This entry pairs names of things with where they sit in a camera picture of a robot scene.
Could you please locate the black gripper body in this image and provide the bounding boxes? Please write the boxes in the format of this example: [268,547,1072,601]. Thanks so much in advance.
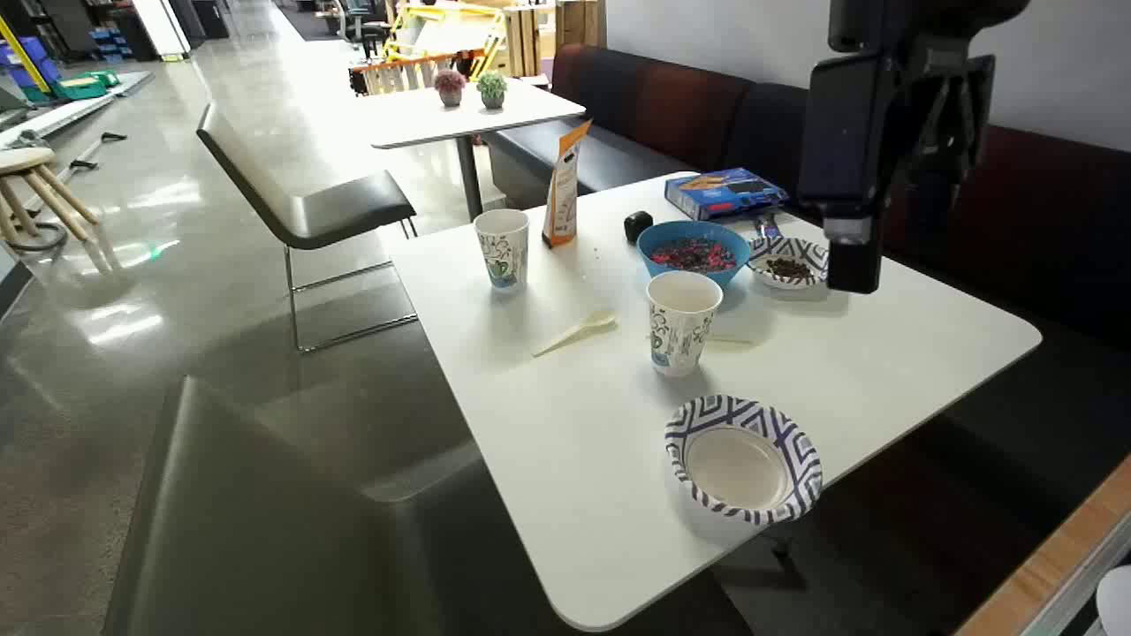
[794,49,897,222]

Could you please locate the red green blue pebbles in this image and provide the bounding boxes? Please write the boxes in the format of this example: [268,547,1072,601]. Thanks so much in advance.
[651,236,740,276]

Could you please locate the cream plastic spoon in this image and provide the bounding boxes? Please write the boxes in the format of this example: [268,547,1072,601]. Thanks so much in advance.
[528,312,621,362]

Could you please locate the patterned paper bowl brown contents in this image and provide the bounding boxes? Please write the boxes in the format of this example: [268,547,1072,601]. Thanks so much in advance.
[746,233,835,297]

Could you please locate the printed paper cup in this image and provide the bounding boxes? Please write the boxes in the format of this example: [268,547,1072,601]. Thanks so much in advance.
[642,272,727,383]
[472,205,535,292]

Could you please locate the blue plastic bowl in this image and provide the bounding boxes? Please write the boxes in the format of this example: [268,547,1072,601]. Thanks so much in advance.
[634,221,753,292]

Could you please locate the blue cardboard box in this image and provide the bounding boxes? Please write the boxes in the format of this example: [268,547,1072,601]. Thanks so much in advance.
[663,166,791,225]

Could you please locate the black upholstered sofa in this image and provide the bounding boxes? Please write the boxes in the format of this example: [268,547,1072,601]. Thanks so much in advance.
[488,44,1131,557]

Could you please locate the orange snack pouch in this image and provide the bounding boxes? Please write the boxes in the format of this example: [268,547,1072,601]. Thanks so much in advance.
[540,117,598,250]

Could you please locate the green round pot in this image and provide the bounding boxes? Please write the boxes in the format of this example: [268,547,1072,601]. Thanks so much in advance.
[475,66,514,113]

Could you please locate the white side table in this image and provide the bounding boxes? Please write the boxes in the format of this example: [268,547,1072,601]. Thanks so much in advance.
[356,77,591,222]

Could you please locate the red round pot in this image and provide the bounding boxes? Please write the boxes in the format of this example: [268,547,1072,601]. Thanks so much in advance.
[433,66,472,113]

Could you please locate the white cap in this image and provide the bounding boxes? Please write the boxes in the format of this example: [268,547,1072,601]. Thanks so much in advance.
[1091,563,1131,636]

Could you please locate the black seat metal chair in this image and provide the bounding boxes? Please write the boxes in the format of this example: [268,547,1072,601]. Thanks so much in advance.
[196,99,422,357]

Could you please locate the wooden stool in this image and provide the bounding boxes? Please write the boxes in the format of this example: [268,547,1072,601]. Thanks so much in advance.
[0,146,119,276]

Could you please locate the wooden frame beam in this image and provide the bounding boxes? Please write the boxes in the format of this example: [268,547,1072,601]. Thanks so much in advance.
[951,457,1131,636]

